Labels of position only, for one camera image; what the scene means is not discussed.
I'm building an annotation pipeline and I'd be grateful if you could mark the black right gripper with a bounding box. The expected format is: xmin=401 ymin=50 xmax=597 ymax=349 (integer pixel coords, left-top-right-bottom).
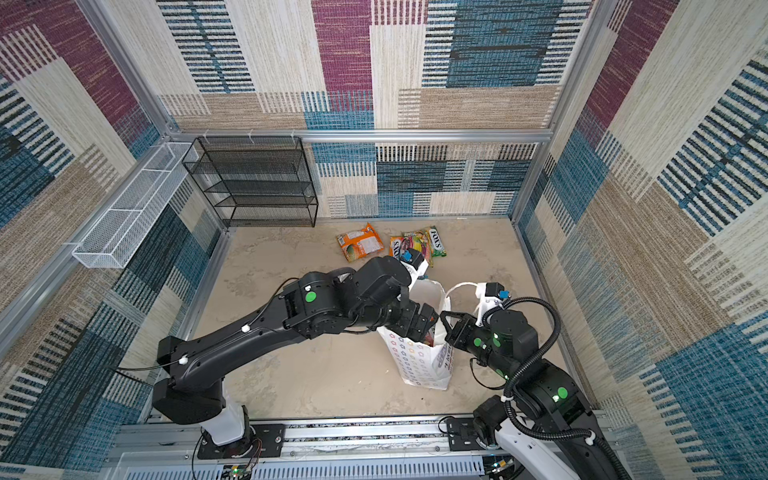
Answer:
xmin=440 ymin=310 xmax=516 ymax=382

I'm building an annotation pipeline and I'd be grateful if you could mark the white printed paper bag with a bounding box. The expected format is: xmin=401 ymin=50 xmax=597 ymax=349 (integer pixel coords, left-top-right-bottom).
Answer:
xmin=376 ymin=260 xmax=499 ymax=392

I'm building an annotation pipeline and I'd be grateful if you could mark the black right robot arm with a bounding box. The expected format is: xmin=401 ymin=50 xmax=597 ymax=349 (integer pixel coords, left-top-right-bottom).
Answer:
xmin=440 ymin=297 xmax=630 ymax=479

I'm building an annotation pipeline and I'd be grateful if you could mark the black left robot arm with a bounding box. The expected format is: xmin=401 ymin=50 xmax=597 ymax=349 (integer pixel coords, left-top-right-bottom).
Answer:
xmin=152 ymin=251 xmax=437 ymax=447

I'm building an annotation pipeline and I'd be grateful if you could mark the small green Fox's candy bag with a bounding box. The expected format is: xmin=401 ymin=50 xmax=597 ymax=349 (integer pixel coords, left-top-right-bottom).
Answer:
xmin=421 ymin=226 xmax=447 ymax=257

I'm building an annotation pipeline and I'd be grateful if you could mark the pink fruits candy bag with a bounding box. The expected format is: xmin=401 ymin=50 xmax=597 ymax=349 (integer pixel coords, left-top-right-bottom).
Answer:
xmin=389 ymin=231 xmax=432 ymax=263

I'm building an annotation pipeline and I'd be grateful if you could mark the orange snack bag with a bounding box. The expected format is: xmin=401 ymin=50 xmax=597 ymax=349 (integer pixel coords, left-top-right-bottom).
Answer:
xmin=337 ymin=223 xmax=385 ymax=262

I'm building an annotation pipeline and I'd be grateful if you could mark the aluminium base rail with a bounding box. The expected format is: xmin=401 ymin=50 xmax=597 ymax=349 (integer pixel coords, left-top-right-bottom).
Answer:
xmin=101 ymin=413 xmax=625 ymax=480

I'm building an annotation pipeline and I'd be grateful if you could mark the black wire mesh shelf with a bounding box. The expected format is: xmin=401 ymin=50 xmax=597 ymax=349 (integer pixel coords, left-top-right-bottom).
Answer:
xmin=182 ymin=136 xmax=319 ymax=228

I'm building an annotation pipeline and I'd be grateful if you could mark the white wire mesh basket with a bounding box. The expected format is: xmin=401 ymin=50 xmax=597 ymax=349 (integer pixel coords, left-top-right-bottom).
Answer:
xmin=72 ymin=142 xmax=191 ymax=269

